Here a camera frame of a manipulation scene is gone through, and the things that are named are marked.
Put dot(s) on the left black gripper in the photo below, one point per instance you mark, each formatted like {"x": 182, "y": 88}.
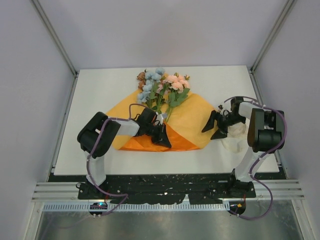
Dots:
{"x": 161, "y": 138}

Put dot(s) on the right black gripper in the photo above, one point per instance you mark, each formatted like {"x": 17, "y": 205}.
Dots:
{"x": 221, "y": 132}

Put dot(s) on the cream ribbon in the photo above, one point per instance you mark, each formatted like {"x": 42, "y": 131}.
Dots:
{"x": 236, "y": 140}

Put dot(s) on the orange wrapping paper sheet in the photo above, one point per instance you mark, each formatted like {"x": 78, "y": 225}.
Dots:
{"x": 184, "y": 129}

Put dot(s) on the fake flower bouquet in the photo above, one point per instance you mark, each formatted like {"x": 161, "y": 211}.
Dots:
{"x": 151, "y": 86}

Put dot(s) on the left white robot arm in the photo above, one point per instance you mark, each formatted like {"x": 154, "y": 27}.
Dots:
{"x": 98, "y": 134}

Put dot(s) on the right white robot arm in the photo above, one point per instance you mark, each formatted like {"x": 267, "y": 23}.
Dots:
{"x": 266, "y": 133}

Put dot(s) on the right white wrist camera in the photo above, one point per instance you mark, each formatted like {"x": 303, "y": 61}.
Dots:
{"x": 220, "y": 108}

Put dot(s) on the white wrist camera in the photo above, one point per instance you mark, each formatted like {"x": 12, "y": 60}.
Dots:
{"x": 220, "y": 108}
{"x": 161, "y": 117}

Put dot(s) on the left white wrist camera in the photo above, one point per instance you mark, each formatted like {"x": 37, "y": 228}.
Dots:
{"x": 161, "y": 117}

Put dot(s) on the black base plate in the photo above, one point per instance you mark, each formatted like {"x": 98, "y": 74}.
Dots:
{"x": 163, "y": 189}

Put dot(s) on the white slotted cable duct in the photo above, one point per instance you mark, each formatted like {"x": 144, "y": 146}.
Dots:
{"x": 100, "y": 207}

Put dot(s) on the right aluminium frame post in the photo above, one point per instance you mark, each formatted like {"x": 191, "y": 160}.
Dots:
{"x": 272, "y": 35}

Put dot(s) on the aluminium frame post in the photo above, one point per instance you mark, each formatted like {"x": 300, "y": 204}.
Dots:
{"x": 52, "y": 33}
{"x": 272, "y": 35}

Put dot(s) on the left aluminium frame post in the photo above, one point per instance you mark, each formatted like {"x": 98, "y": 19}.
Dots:
{"x": 52, "y": 33}

